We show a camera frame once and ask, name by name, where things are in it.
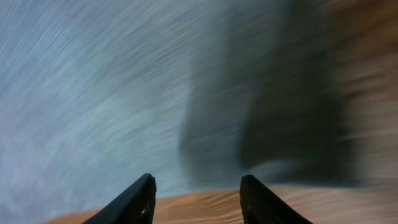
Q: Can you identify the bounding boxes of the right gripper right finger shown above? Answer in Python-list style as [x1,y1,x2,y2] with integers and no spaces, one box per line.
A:
[239,175,312,224]

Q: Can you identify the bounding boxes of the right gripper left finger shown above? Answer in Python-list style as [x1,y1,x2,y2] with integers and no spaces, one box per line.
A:
[83,174,157,224]

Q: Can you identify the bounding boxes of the light blue denim jeans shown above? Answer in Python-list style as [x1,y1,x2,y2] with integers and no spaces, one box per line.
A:
[1,1,286,223]

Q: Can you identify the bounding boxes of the black garment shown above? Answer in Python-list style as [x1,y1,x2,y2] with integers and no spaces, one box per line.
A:
[239,1,353,186]

